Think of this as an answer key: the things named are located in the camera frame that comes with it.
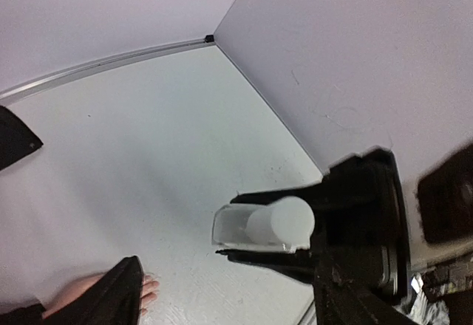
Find mannequin hand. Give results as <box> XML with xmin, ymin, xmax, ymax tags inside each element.
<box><xmin>42</xmin><ymin>273</ymin><xmax>160</xmax><ymax>319</ymax></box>

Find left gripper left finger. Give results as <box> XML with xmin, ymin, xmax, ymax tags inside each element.
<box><xmin>0</xmin><ymin>106</ymin><xmax>43</xmax><ymax>170</ymax></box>

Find black grey jacket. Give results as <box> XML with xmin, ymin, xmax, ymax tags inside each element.
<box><xmin>0</xmin><ymin>304</ymin><xmax>45</xmax><ymax>325</ymax></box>

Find aluminium back rail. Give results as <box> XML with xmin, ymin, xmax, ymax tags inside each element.
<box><xmin>1</xmin><ymin>35</ymin><xmax>215</xmax><ymax>106</ymax></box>

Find clear nail polish bottle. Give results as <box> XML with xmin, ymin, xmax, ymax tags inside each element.
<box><xmin>211</xmin><ymin>196</ymin><xmax>316</xmax><ymax>253</ymax></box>

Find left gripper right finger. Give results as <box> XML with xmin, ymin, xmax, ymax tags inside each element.
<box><xmin>44</xmin><ymin>256</ymin><xmax>143</xmax><ymax>325</ymax></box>

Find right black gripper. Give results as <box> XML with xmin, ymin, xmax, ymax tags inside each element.
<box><xmin>215</xmin><ymin>147</ymin><xmax>410</xmax><ymax>324</ymax></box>

